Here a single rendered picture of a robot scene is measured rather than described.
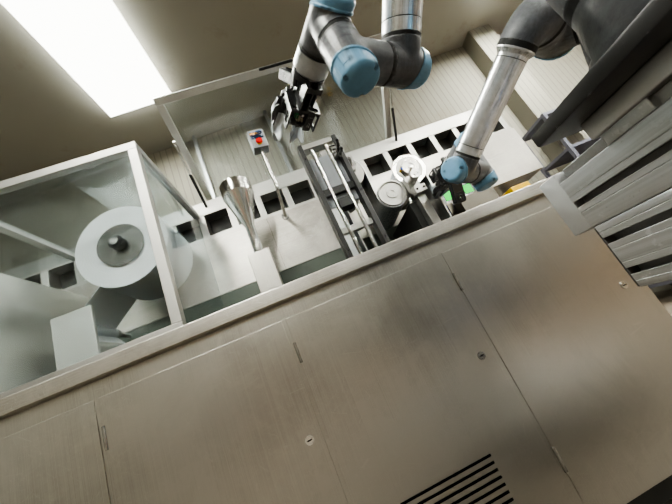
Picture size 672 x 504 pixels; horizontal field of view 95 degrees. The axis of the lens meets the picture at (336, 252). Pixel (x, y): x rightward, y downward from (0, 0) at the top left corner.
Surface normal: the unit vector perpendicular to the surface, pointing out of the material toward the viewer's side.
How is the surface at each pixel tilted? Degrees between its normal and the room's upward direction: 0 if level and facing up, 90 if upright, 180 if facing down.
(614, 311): 90
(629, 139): 90
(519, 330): 90
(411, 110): 90
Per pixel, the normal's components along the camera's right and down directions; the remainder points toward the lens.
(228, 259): 0.03, -0.33
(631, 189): -0.92, 0.38
